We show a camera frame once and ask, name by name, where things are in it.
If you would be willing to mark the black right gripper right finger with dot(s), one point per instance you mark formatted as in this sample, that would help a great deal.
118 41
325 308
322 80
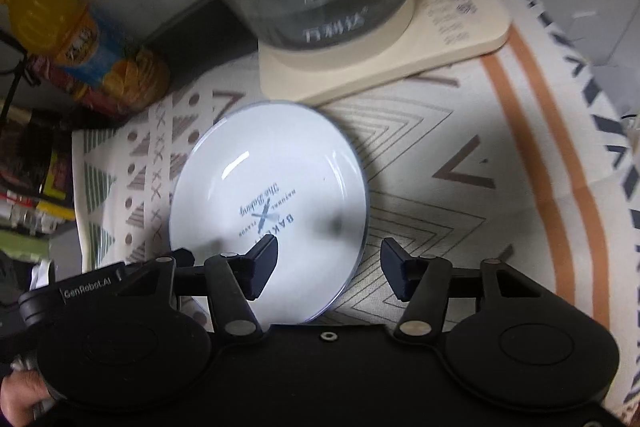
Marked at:
422 284

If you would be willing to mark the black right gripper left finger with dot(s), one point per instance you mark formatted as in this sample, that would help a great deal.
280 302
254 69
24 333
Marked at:
232 282

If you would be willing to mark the white bakery print plate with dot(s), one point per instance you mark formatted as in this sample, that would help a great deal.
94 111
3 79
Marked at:
280 169

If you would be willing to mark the person's left hand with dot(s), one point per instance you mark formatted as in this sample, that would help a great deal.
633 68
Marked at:
21 392

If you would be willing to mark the patterned table mat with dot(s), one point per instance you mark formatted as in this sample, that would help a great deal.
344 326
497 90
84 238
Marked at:
517 153

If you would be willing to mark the cream kettle base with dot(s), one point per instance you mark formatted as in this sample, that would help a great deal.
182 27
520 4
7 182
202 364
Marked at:
424 35

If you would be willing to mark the orange juice bottle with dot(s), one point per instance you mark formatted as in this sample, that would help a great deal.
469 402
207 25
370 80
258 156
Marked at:
73 37

